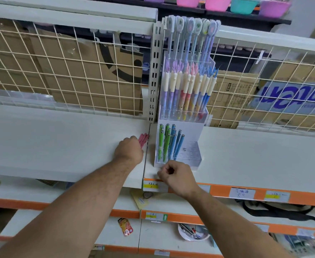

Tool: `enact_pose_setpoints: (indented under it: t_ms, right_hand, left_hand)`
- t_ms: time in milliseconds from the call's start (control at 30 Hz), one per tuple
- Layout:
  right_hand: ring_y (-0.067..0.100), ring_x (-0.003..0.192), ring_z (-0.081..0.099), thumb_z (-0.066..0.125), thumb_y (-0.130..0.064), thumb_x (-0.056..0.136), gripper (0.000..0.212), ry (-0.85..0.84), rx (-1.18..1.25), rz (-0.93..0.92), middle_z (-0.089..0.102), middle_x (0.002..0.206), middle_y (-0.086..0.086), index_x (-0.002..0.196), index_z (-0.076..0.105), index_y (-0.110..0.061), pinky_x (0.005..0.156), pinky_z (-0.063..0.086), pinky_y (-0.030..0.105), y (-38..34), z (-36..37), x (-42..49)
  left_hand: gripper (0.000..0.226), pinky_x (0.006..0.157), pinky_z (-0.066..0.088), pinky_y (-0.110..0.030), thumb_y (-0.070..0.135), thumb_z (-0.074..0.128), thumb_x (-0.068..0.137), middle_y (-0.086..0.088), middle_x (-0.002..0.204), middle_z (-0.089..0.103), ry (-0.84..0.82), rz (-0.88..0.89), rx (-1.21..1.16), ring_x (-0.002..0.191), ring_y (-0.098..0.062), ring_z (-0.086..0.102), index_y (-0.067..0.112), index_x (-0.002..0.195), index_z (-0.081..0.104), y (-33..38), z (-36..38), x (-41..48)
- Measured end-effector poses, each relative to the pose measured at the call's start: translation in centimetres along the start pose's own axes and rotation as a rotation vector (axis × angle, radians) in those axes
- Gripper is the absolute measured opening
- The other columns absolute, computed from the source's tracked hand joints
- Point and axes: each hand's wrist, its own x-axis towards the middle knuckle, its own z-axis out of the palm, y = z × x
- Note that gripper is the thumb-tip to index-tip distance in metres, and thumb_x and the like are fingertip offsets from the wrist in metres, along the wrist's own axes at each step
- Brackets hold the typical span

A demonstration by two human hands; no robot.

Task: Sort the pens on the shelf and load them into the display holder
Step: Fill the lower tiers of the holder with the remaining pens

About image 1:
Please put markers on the person's right hand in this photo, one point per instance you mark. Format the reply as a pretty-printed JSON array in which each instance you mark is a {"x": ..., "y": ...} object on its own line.
[{"x": 181, "y": 180}]

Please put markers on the person's left hand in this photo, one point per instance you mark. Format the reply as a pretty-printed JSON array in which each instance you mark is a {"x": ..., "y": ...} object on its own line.
[{"x": 127, "y": 150}]

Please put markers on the person's right fingers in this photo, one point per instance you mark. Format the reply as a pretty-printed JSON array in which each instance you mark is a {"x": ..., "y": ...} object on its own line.
[{"x": 165, "y": 173}]

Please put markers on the bunch of pink pens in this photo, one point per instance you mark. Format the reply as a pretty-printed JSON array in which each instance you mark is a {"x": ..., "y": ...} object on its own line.
[{"x": 144, "y": 138}]

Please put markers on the person's right forearm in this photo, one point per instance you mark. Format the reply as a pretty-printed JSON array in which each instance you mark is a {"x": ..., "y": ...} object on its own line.
[{"x": 232, "y": 228}]

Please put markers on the person's left forearm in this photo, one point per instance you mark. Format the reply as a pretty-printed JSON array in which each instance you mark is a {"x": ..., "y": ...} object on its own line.
[{"x": 76, "y": 212}]

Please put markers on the row of green and blue pens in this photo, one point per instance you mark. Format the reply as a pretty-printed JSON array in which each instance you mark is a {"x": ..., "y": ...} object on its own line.
[{"x": 169, "y": 143}]

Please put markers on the clear acrylic pen display stand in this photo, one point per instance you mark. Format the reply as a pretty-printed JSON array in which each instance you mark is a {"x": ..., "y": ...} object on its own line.
[{"x": 192, "y": 155}]

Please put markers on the lower white shelf orange edge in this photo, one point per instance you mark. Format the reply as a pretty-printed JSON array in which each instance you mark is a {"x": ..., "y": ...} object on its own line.
[
  {"x": 20, "y": 197},
  {"x": 173, "y": 209}
]

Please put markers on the green and yellow price label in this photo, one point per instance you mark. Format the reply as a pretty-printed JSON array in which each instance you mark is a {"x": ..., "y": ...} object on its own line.
[{"x": 156, "y": 216}]

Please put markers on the metal tools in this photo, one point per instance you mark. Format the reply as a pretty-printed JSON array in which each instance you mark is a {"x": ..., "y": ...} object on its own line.
[{"x": 189, "y": 230}]

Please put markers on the white plate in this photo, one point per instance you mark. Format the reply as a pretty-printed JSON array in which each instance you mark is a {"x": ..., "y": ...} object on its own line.
[{"x": 185, "y": 235}]

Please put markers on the red snack packet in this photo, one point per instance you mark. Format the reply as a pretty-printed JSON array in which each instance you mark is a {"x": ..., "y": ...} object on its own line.
[{"x": 125, "y": 227}]

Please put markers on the white price label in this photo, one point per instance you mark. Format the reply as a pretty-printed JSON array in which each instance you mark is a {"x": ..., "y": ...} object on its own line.
[{"x": 242, "y": 193}]

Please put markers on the white shelf board orange edge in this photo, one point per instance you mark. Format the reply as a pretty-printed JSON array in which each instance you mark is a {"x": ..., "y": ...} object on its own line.
[{"x": 254, "y": 163}]

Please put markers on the row of white-grip pastel pens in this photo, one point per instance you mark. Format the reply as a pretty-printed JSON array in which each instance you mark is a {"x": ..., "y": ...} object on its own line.
[{"x": 187, "y": 85}]

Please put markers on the white slotted shelf upright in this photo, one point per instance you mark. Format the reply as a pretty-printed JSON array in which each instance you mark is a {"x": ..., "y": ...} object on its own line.
[{"x": 154, "y": 77}]

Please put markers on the plain brown cardboard box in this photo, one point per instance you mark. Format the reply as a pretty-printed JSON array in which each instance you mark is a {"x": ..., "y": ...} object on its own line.
[{"x": 232, "y": 99}]

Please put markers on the cardboard box with black print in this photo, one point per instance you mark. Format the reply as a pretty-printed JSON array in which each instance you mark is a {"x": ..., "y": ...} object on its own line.
[{"x": 93, "y": 77}]

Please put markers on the row of tall capped pastel pens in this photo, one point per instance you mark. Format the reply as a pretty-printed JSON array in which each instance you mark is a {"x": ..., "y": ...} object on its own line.
[{"x": 189, "y": 34}]

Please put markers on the blue and white printed box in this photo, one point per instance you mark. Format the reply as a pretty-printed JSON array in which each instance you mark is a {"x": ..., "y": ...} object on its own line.
[{"x": 289, "y": 98}]

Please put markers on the black shelf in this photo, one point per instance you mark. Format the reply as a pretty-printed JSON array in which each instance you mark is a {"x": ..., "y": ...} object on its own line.
[{"x": 227, "y": 17}]

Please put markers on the white top shelf board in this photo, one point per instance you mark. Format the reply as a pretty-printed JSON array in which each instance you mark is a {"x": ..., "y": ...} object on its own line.
[
  {"x": 66, "y": 13},
  {"x": 275, "y": 40}
]

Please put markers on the pink plastic bowl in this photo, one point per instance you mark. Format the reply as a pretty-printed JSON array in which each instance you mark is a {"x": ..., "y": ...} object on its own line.
[
  {"x": 187, "y": 1},
  {"x": 217, "y": 3}
]

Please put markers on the teal plastic bowl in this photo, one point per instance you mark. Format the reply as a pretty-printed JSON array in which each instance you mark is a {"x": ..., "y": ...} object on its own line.
[{"x": 243, "y": 6}]

